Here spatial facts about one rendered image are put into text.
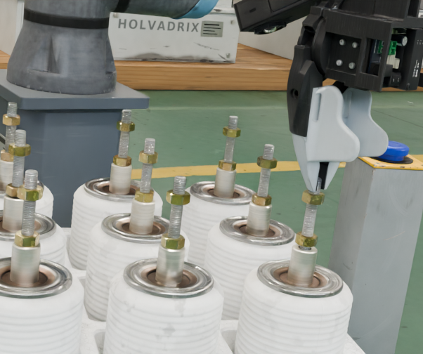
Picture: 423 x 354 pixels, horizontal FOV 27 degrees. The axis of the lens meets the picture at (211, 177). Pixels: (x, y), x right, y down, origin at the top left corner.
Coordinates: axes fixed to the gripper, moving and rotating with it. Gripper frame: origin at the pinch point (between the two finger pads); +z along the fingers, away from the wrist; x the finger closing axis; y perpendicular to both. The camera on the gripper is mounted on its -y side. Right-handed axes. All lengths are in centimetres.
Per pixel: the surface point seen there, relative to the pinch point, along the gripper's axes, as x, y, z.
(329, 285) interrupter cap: 0.7, 3.1, 9.4
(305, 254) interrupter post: -0.9, 1.2, 6.9
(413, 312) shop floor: 58, -17, 35
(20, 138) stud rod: -14.4, -21.5, 1.2
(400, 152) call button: 23.8, -5.4, 2.1
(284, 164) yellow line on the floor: 108, -83, 34
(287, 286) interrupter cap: -2.8, 1.2, 9.4
